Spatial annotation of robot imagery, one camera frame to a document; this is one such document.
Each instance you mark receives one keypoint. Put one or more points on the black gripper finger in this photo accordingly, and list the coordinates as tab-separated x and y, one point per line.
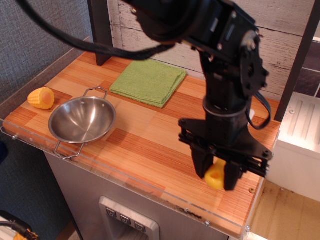
202	159
233	171

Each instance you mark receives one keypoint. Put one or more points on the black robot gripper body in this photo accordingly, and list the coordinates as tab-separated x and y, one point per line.
227	132

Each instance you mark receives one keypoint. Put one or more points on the orange handled toy knife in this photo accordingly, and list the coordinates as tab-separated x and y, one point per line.
215	175

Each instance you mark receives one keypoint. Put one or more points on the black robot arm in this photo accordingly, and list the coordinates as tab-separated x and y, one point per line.
228	41

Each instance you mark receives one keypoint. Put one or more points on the white toy sink unit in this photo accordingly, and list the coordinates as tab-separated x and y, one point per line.
296	162

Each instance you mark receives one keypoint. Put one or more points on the green folded cloth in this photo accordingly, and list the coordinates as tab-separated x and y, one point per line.
149	82

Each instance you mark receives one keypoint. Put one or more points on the clear acrylic table guard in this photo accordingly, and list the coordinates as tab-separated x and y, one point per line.
145	156

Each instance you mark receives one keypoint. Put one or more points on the silver dispenser button panel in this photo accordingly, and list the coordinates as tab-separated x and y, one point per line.
123	223

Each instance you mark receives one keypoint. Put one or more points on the grey toy fridge cabinet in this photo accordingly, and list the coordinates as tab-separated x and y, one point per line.
82	190

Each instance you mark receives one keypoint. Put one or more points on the yellow toy corn cob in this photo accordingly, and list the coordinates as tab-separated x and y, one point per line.
41	98

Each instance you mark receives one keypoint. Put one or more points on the orange black object bottom left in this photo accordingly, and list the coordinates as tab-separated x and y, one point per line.
22	233

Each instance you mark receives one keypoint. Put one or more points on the stainless steel two-handled bowl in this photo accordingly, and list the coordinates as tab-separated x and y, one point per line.
82	120

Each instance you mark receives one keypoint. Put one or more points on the dark right shelf post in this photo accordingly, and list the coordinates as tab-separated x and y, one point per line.
301	55

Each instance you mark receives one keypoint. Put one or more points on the dark shelf post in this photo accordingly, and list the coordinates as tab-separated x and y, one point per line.
100	22
301	55

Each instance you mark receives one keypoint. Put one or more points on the dark left shelf post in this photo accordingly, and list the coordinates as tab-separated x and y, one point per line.
100	22

